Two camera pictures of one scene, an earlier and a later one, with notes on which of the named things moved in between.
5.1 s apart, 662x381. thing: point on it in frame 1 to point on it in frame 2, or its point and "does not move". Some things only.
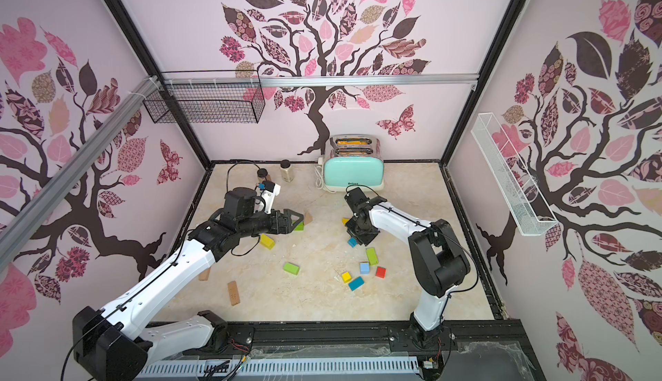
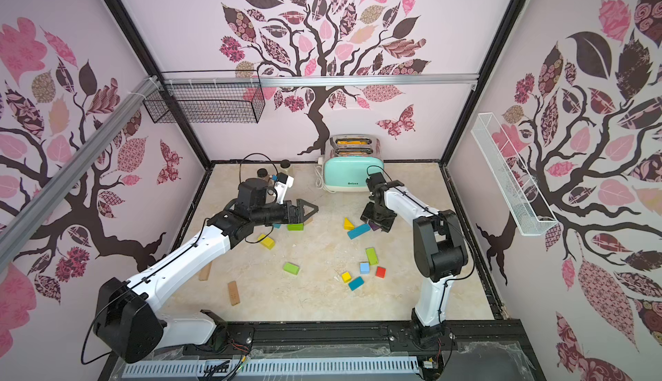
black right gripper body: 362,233 to 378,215
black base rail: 370,341 does not move
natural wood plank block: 234,294 does not move
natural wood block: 204,275 does not move
